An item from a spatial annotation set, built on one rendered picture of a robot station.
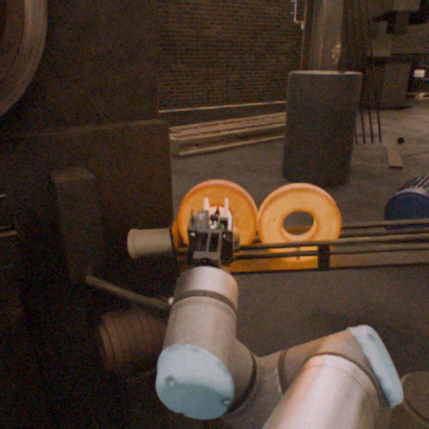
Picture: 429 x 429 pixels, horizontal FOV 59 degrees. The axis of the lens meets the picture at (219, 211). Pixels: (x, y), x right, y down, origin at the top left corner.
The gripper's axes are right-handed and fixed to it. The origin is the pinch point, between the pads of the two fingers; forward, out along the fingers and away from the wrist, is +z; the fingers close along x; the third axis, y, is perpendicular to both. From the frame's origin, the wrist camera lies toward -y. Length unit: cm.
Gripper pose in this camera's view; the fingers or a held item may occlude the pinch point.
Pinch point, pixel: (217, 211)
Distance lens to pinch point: 72.1
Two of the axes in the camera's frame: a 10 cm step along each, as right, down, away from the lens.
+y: -0.2, -7.8, -6.3
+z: 0.8, -6.2, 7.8
